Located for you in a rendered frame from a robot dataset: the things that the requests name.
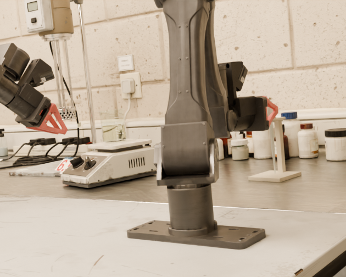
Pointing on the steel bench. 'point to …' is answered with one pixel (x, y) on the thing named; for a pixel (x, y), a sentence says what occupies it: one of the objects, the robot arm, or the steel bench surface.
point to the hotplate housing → (116, 167)
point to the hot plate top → (120, 144)
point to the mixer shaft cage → (67, 114)
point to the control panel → (84, 166)
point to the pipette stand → (281, 175)
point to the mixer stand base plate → (49, 170)
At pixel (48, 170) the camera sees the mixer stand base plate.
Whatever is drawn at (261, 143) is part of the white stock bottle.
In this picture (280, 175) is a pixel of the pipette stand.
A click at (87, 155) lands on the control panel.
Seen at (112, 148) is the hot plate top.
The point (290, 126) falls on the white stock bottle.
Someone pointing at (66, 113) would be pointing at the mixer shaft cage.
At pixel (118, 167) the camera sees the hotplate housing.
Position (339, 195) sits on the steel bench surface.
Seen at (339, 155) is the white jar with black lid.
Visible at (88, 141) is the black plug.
